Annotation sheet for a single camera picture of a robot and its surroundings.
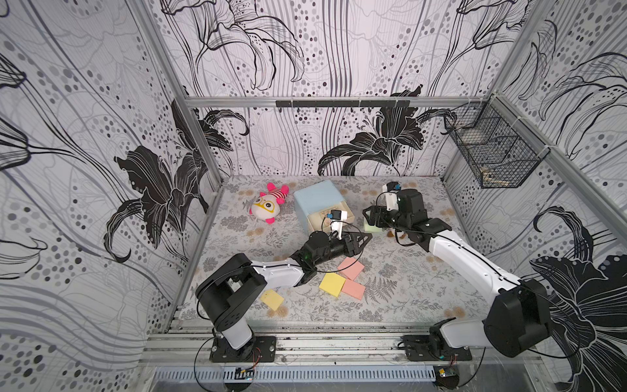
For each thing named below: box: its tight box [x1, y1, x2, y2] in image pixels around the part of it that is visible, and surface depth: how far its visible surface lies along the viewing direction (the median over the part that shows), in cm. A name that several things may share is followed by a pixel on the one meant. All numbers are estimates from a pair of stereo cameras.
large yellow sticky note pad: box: [318, 272, 347, 298], surface depth 88 cm
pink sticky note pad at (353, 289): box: [341, 278, 366, 301], surface depth 86 cm
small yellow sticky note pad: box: [259, 289, 285, 312], surface depth 85 cm
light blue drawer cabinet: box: [293, 179, 356, 237], surface depth 95 cm
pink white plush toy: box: [249, 182, 290, 225], surface depth 103 cm
